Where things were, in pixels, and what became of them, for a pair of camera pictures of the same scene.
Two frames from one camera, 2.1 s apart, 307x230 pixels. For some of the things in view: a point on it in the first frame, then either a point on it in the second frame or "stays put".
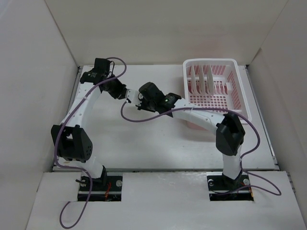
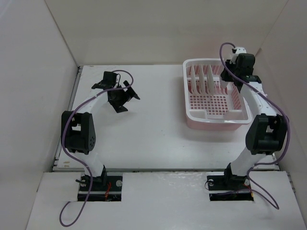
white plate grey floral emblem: (201, 80) stays put
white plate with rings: (194, 79) stays put
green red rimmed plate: (210, 80) stays put
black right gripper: (142, 106) to (225, 76)
